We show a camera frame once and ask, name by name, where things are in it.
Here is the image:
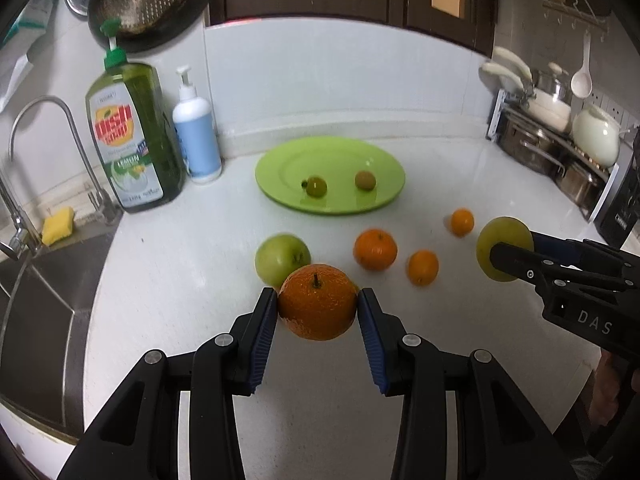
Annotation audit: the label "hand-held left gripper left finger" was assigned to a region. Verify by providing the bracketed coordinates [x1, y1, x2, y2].
[57, 287, 279, 480]

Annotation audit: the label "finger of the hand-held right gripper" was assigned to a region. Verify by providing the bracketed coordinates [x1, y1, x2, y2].
[489, 241, 640, 307]
[530, 230, 640, 281]

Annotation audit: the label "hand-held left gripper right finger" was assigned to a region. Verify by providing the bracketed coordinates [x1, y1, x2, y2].
[356, 287, 581, 480]

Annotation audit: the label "yellowish green apple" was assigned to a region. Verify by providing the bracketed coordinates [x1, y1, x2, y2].
[476, 216, 535, 283]

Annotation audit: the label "large orange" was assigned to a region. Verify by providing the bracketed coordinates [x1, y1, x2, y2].
[277, 263, 360, 342]

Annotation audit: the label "small orange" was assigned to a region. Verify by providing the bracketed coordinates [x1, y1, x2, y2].
[450, 208, 475, 237]
[406, 250, 440, 287]

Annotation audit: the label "medium mandarin orange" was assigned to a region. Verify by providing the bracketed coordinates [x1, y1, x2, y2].
[353, 228, 399, 272]

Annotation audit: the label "green plate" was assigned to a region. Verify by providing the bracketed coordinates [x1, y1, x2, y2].
[254, 136, 407, 216]

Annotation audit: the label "person's right hand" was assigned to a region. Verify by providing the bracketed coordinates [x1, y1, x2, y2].
[594, 349, 637, 430]

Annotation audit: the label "small steel pot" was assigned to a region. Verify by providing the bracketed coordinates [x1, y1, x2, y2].
[560, 160, 608, 206]

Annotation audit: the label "black appliance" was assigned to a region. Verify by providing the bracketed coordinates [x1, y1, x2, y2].
[597, 125, 640, 248]

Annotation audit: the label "large steel pot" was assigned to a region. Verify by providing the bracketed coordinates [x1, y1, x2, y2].
[500, 112, 566, 176]

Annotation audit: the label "white ceramic kettle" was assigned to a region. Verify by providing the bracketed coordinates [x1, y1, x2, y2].
[572, 105, 633, 168]

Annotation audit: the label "steel pots on rack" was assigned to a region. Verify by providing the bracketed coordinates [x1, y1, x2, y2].
[485, 89, 621, 223]

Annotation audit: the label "small green fruit with stem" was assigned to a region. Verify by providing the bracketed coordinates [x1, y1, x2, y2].
[301, 175, 328, 198]

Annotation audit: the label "white ladle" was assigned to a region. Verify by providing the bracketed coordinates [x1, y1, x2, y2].
[570, 30, 594, 99]

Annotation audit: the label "white blue pump bottle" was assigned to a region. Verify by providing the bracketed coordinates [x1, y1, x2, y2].
[172, 65, 223, 185]

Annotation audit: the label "steel sink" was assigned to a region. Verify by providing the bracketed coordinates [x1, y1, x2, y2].
[0, 225, 121, 441]

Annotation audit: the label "yellow sponge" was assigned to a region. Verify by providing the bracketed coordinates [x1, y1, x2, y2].
[41, 207, 76, 247]

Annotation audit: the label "green dish soap bottle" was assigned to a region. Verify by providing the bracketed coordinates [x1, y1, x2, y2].
[84, 19, 187, 215]

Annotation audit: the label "chrome sink tap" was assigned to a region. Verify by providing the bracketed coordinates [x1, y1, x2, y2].
[0, 172, 45, 261]

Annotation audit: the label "chrome gooseneck faucet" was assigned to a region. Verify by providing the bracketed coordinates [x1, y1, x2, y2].
[9, 96, 124, 226]

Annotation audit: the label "white plastic packaging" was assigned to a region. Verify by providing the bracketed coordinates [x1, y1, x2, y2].
[0, 0, 67, 111]

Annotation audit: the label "white pot with cream handle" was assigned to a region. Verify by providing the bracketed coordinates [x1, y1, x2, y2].
[480, 61, 573, 133]

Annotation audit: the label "white wall sockets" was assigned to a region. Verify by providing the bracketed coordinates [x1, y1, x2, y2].
[582, 92, 640, 126]

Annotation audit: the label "steel pot with cream handle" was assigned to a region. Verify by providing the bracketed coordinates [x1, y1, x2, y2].
[492, 46, 573, 106]

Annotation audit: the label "wooden wall hook rack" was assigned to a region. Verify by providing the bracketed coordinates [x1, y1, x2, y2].
[542, 0, 613, 43]

